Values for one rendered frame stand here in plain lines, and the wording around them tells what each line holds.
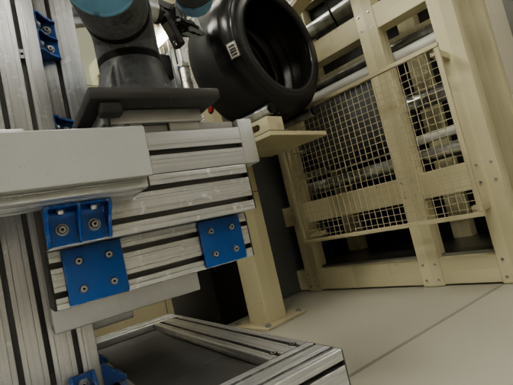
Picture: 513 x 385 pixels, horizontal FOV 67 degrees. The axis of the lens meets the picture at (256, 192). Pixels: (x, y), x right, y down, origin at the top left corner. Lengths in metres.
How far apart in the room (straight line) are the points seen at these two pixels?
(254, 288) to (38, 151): 1.46
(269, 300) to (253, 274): 0.14
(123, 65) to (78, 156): 0.26
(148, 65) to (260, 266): 1.28
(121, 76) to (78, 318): 0.42
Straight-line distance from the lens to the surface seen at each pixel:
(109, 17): 0.69
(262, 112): 1.57
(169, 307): 1.96
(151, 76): 0.73
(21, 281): 0.81
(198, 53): 1.68
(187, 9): 0.87
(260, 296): 1.84
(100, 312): 0.77
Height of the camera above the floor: 0.46
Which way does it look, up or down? 5 degrees up
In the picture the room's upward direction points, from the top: 13 degrees counter-clockwise
